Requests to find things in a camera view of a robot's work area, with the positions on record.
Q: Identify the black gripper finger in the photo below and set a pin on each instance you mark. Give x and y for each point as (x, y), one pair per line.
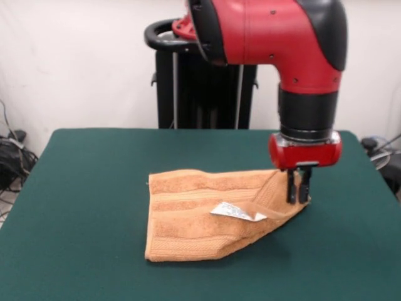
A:
(304, 188)
(291, 188)

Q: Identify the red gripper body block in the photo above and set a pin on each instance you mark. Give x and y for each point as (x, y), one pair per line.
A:
(305, 155)

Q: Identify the orange terry towel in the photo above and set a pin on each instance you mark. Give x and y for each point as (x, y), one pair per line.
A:
(188, 225)

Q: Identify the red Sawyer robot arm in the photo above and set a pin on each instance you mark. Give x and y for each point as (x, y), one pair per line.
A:
(275, 31)

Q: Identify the grey stand base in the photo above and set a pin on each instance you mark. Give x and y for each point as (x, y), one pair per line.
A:
(380, 158)

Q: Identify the dark green table cloth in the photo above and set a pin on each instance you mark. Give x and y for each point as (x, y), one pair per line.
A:
(78, 188)

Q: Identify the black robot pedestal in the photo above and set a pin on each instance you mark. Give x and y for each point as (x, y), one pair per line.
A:
(200, 94)

